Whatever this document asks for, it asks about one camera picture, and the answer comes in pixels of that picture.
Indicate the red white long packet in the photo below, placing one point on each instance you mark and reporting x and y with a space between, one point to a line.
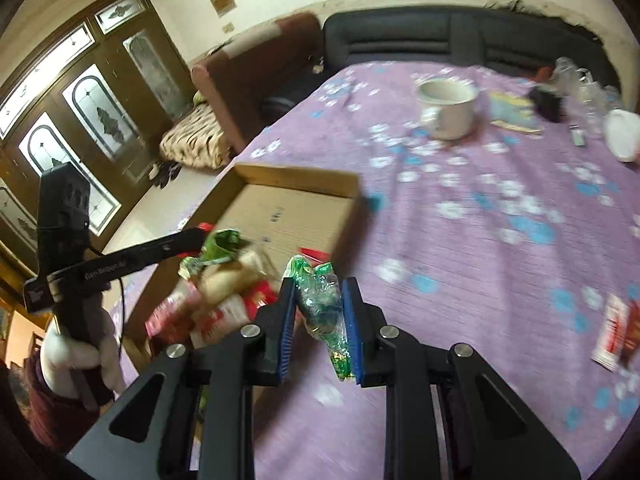
233 313

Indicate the green notebook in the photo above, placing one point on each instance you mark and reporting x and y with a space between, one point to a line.
511 112

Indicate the purple floral tablecloth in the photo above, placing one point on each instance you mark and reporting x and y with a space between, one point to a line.
508 242

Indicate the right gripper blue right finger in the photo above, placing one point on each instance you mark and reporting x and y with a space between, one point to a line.
448 412

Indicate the small metal lighter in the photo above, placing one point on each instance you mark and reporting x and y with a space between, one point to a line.
578 136

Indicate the wooden glass door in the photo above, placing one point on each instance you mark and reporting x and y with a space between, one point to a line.
99 93

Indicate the brown armchair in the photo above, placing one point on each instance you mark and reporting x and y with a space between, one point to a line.
247 84

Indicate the pink snack packet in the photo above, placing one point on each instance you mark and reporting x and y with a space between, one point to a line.
172 320

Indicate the white red snack packet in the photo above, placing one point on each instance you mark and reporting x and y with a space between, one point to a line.
612 334

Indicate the black sofa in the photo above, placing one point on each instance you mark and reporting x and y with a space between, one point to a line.
509 42

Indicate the white plastic jar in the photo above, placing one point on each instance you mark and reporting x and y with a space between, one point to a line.
622 135

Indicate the white ceramic mug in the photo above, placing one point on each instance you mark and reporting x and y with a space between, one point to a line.
447 107

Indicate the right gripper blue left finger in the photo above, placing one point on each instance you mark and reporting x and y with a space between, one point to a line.
189 415

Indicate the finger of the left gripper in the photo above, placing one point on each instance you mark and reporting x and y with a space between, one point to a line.
181 244

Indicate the left gloved hand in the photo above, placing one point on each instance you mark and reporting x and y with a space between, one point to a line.
61 355

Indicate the small black box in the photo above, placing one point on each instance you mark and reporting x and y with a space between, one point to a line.
548 102

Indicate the dark red snack bag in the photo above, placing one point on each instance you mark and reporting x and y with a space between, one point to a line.
632 336

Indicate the clear green candy bag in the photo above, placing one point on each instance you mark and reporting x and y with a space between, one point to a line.
319 300

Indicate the cardboard box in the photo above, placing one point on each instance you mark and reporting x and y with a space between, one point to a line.
287 209

